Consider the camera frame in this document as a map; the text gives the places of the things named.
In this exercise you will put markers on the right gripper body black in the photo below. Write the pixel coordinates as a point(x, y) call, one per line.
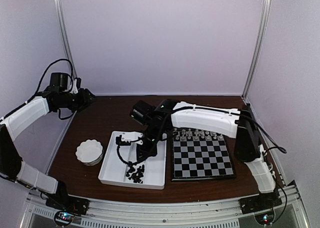
point(152, 149)

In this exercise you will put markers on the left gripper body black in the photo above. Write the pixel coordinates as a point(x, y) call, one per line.
point(76, 103)

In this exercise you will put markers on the black and silver chessboard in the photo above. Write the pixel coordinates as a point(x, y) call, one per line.
point(201, 160)

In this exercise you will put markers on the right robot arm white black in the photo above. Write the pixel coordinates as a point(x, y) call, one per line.
point(234, 123)

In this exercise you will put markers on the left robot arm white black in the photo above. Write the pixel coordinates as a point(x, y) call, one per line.
point(63, 92)

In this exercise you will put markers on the black chess pieces pile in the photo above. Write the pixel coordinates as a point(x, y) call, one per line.
point(135, 173)

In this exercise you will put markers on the white chess pieces row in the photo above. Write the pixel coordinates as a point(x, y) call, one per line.
point(188, 134)

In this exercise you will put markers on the white scalloped bowl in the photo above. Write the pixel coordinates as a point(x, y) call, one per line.
point(89, 152)

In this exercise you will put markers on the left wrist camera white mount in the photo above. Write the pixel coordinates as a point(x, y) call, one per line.
point(76, 84)

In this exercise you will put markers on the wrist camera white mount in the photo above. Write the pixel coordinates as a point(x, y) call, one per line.
point(126, 138)
point(76, 84)

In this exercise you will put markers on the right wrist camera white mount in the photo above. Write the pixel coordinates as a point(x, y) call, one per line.
point(126, 138)

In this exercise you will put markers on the aluminium front rail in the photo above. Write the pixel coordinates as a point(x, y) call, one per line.
point(219, 213)

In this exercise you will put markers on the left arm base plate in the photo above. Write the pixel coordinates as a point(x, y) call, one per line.
point(75, 205)

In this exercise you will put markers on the left aluminium frame post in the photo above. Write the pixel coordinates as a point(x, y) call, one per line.
point(64, 35)

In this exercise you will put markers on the aluminium frame post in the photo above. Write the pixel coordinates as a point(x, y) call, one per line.
point(264, 18)
point(64, 35)

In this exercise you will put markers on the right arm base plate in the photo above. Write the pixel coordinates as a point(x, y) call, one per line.
point(260, 202)

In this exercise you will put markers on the right aluminium frame post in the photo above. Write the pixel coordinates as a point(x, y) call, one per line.
point(264, 18)

